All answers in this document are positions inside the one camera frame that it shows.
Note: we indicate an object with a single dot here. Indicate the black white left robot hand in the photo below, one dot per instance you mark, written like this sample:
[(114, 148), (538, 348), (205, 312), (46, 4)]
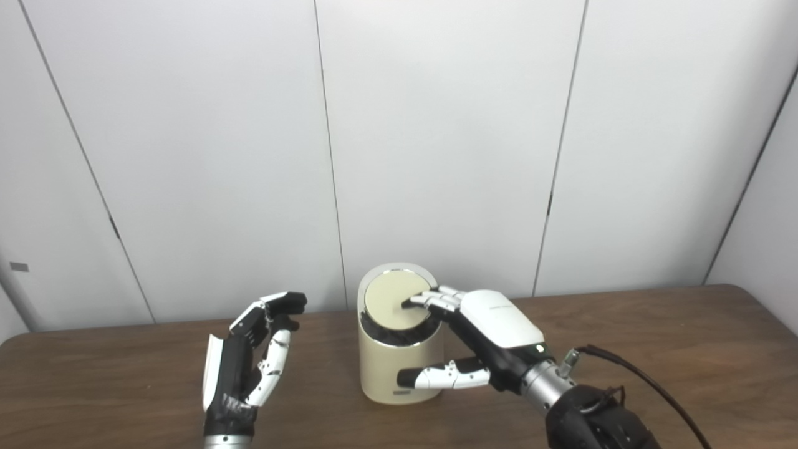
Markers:
[(230, 374)]

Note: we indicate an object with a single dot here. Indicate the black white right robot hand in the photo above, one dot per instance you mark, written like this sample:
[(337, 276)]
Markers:
[(502, 321)]

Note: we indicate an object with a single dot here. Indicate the round cream bin lid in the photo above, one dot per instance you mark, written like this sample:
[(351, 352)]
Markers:
[(389, 302)]

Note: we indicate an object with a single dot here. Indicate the cream-colored desktop bin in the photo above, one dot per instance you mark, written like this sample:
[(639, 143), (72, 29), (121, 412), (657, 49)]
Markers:
[(389, 365)]

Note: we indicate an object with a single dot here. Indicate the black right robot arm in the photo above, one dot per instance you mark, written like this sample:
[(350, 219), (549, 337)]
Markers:
[(592, 418)]

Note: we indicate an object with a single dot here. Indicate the small gray wall label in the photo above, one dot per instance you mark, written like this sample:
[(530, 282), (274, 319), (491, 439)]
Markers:
[(19, 266)]

